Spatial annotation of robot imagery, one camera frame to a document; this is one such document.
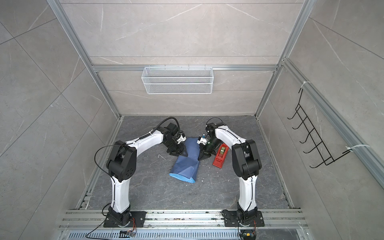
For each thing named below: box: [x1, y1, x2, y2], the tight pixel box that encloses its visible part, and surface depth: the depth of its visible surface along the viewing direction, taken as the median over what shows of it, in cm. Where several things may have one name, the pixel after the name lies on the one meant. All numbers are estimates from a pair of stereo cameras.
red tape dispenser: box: [212, 143, 229, 169], surface depth 92 cm
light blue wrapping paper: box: [168, 137, 200, 184], surface depth 87 cm
